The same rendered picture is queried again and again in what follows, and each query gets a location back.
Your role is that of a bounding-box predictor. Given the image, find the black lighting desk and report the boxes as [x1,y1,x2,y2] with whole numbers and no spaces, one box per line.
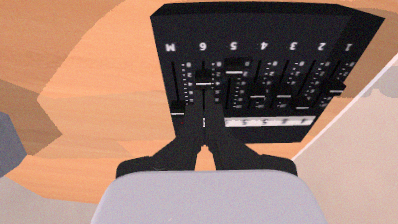
[150,1,385,145]

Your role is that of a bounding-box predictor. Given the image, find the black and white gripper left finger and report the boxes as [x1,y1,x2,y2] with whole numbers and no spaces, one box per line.
[115,90,204,179]

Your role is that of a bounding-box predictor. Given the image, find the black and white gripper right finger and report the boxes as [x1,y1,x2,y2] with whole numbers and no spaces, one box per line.
[204,89,298,176]

